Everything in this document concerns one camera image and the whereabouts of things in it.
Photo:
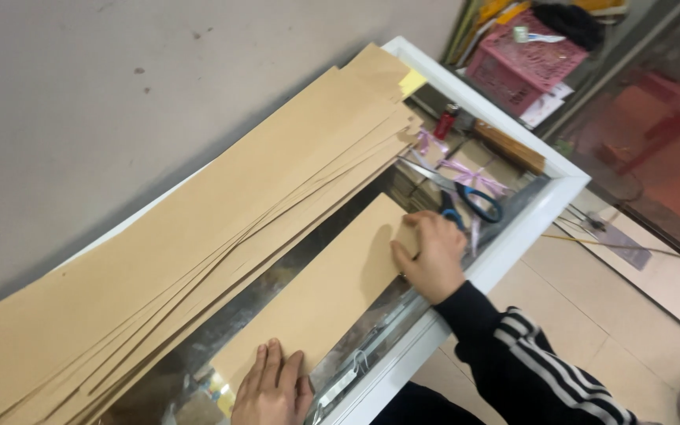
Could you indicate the white-framed glass display case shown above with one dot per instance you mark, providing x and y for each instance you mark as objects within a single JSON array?
[{"x": 517, "y": 242}]

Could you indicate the black cloth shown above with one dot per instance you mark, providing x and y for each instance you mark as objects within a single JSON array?
[{"x": 570, "y": 23}]

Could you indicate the yellow paper sheet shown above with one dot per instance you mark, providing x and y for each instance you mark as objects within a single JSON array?
[{"x": 412, "y": 82}]

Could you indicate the bundle of thin wooden sticks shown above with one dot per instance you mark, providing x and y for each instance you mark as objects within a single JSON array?
[{"x": 508, "y": 146}]

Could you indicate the person's black trousers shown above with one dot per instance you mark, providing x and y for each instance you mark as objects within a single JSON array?
[{"x": 422, "y": 408}]

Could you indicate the pink plastic basket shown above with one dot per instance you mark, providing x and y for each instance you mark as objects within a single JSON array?
[{"x": 511, "y": 77}]

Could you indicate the single brown paper strip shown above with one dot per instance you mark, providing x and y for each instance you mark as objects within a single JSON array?
[{"x": 328, "y": 283}]

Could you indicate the white paper sheets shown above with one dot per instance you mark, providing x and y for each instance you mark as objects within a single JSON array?
[{"x": 543, "y": 105}]

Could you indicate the red lighter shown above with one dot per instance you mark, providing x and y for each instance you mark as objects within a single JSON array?
[{"x": 446, "y": 123}]

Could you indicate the stack of brown paper sheets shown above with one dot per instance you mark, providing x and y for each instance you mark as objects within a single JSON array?
[{"x": 198, "y": 236}]

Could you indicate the long thin stick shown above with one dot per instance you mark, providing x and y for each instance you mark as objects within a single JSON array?
[{"x": 611, "y": 244}]

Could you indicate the person's left hand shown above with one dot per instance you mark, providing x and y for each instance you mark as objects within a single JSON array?
[{"x": 272, "y": 395}]

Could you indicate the yellow and orange bags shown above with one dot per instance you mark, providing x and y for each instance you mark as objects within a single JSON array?
[{"x": 502, "y": 10}]

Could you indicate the purple ribbon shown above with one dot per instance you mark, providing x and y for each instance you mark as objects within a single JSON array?
[
  {"x": 431, "y": 141},
  {"x": 474, "y": 176}
]

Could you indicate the grey metal plate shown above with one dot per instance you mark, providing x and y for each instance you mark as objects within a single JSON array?
[{"x": 626, "y": 245}]

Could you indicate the red stool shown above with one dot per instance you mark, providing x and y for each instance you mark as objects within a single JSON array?
[{"x": 670, "y": 115}]

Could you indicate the white and green tube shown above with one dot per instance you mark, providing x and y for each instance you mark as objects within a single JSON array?
[{"x": 538, "y": 37}]

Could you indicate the person's right hand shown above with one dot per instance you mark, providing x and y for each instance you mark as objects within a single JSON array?
[{"x": 440, "y": 259}]

